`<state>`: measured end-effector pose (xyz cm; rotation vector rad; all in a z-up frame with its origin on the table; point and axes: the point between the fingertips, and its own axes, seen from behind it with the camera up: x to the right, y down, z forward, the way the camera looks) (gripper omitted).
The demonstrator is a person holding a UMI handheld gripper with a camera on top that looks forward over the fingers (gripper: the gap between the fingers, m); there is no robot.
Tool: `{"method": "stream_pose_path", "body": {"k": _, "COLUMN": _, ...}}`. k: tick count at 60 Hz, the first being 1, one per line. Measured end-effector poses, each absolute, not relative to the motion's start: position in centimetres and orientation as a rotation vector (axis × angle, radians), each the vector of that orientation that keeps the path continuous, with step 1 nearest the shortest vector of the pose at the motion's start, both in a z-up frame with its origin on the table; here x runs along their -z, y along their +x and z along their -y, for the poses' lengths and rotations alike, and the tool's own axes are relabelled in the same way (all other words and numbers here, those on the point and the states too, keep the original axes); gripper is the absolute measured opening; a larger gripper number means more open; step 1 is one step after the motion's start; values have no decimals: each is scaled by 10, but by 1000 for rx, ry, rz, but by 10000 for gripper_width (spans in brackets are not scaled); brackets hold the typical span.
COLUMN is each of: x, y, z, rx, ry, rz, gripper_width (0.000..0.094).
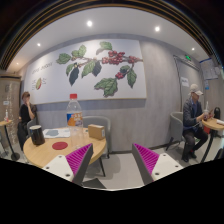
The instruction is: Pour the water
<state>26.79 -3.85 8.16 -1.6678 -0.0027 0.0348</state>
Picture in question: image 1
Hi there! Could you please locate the black mug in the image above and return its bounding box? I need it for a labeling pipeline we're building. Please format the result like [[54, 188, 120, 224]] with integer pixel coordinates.
[[30, 125, 45, 145]]

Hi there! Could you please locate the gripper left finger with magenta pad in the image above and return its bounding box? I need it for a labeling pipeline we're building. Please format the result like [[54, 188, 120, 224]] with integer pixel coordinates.
[[43, 143, 93, 186]]

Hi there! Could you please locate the grey armchair behind table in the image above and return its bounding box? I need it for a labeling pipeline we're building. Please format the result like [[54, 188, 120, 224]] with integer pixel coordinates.
[[83, 116, 111, 156]]

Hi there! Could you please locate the seated man with white cap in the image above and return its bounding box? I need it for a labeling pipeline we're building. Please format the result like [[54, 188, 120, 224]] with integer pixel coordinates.
[[182, 84, 208, 162]]

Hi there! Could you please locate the seated person in black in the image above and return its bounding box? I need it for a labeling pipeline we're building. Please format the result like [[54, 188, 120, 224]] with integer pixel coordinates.
[[17, 92, 37, 148]]

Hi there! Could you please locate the small cardboard box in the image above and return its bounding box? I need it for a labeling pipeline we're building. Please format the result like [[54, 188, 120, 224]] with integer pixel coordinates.
[[88, 124, 105, 140]]

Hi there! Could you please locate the white paper sheet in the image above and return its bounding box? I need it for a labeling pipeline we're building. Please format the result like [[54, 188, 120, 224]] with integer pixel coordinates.
[[43, 128, 70, 139]]

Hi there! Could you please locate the white notice board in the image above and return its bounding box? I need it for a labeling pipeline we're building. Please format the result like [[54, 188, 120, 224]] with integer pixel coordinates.
[[200, 58, 218, 80]]

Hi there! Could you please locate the coffee plant wall poster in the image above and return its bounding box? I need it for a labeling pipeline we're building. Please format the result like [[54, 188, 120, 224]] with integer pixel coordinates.
[[24, 39, 147, 104]]

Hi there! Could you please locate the clear plastic bottle red cap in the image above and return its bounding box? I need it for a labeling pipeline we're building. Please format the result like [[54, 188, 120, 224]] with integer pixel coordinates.
[[66, 94, 83, 149]]

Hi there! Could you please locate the red round coaster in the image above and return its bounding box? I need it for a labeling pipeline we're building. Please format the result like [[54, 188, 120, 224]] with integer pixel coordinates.
[[52, 142, 68, 150]]

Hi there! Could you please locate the grey armchair at right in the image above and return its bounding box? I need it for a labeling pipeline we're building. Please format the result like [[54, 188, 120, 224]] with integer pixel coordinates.
[[167, 112, 184, 148]]

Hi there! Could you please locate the round wooden table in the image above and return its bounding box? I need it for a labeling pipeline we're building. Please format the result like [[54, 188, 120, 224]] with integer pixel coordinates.
[[23, 128, 107, 168], [201, 118, 224, 162]]

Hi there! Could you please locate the grey door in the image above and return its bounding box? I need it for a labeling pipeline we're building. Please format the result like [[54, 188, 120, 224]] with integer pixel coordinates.
[[174, 56, 203, 110]]

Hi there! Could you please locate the round wooden table at right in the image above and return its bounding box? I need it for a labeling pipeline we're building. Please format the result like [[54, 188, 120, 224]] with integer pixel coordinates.
[[201, 118, 224, 162]]

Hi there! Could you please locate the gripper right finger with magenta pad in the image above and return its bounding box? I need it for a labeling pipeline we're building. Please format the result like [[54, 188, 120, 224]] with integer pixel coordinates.
[[132, 143, 182, 185]]

